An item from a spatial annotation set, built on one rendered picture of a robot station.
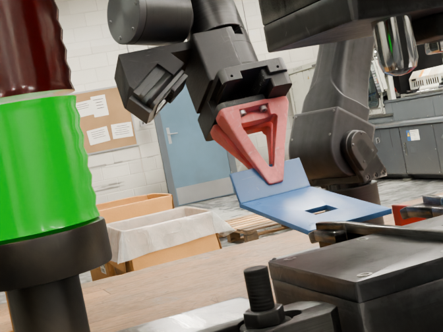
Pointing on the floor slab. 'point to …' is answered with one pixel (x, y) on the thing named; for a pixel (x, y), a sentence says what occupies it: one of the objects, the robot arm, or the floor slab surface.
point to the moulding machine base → (411, 137)
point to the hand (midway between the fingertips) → (271, 176)
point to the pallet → (257, 222)
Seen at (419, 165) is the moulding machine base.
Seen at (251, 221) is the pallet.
